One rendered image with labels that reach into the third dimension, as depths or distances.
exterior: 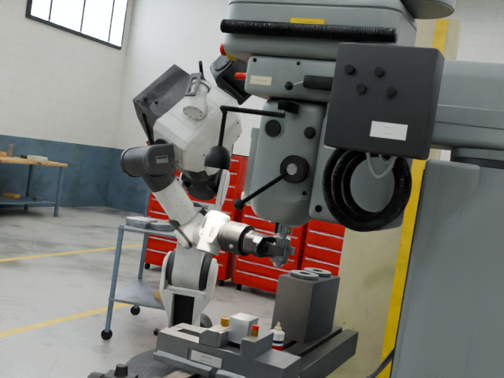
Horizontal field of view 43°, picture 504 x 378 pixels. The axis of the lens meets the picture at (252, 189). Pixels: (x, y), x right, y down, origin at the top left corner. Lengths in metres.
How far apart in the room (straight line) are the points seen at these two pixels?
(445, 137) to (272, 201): 0.46
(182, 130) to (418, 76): 0.97
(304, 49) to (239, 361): 0.77
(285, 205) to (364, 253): 1.85
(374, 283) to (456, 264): 2.04
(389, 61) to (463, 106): 0.29
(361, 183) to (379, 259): 1.92
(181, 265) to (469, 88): 1.29
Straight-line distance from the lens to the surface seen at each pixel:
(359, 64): 1.30
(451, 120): 1.51
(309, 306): 1.97
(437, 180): 1.45
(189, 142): 2.01
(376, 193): 1.52
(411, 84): 1.27
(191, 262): 2.37
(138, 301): 4.75
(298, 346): 1.96
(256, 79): 1.65
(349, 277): 3.48
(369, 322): 3.49
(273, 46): 1.64
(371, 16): 1.57
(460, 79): 1.52
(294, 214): 1.64
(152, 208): 7.34
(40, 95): 11.70
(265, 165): 1.64
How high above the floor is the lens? 1.47
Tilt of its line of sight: 3 degrees down
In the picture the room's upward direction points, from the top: 9 degrees clockwise
